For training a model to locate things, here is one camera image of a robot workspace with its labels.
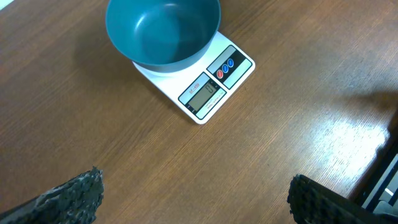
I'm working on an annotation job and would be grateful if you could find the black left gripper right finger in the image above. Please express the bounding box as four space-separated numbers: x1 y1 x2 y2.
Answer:
287 174 392 224

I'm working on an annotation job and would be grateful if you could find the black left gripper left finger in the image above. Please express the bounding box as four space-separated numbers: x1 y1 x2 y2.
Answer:
1 167 104 224

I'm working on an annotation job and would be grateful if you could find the white digital kitchen scale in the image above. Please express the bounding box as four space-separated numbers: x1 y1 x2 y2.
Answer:
134 32 256 124

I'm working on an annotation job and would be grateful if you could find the blue plastic bowl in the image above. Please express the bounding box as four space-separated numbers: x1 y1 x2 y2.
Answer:
105 0 221 72

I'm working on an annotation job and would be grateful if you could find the dark frame at table edge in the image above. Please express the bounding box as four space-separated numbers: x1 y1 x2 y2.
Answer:
349 113 397 223

